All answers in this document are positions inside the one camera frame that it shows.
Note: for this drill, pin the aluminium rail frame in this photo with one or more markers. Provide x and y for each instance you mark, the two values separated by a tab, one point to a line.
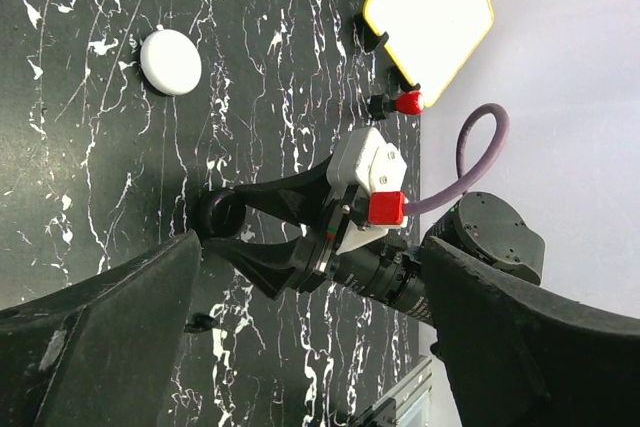
404	405

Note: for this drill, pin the small black part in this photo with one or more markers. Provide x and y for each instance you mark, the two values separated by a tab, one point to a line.
200	323

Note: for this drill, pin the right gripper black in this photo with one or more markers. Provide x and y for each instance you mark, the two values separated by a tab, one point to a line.
375	269

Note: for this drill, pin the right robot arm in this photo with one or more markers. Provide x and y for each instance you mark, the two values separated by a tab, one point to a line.
479	227

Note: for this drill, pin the red emergency stop button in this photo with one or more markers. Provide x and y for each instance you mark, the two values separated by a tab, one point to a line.
382	106

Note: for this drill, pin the whiteboard with yellow frame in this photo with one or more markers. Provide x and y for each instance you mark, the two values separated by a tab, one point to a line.
429	40

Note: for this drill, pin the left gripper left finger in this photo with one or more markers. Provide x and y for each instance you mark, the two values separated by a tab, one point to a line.
100	352

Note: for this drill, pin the white earbud charging case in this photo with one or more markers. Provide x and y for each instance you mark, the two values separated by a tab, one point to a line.
170	62

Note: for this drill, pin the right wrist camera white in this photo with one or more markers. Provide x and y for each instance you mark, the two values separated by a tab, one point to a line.
363	159

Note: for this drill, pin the black earbud charging case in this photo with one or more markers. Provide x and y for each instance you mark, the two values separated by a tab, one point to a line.
219	213

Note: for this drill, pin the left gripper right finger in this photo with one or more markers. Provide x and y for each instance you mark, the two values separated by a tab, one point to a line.
518	355

